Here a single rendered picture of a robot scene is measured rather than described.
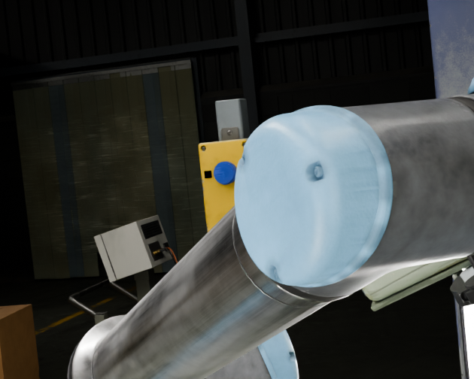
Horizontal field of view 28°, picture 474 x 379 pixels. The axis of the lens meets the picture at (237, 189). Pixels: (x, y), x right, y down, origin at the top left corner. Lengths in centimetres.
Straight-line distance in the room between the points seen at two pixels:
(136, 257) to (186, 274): 304
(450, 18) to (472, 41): 6
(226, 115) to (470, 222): 163
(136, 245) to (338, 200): 324
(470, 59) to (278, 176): 135
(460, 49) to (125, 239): 214
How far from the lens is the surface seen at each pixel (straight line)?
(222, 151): 205
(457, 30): 182
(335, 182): 45
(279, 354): 104
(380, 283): 88
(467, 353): 185
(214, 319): 63
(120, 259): 371
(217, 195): 206
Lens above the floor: 155
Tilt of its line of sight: 3 degrees down
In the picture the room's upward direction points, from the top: 6 degrees counter-clockwise
